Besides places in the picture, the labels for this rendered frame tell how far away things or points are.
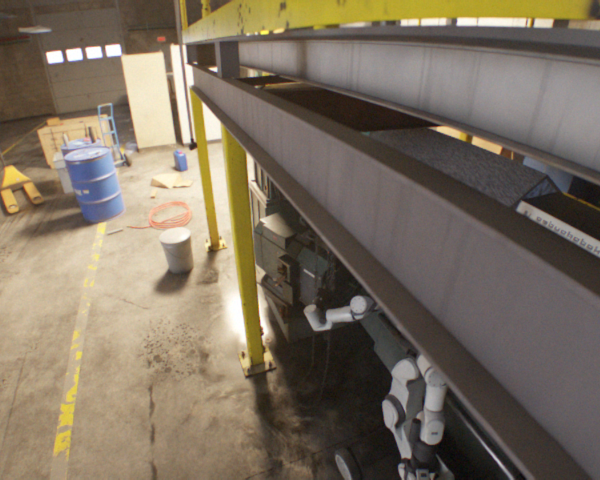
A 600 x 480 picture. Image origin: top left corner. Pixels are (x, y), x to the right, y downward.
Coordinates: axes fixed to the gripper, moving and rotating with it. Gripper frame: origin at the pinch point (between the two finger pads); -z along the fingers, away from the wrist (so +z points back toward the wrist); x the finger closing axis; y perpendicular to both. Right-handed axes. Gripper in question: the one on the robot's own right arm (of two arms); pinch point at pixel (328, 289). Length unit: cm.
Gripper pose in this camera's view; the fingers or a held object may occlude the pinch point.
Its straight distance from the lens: 185.6
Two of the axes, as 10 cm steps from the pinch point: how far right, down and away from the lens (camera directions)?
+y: 0.0, -8.5, -5.3
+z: -3.4, 4.9, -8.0
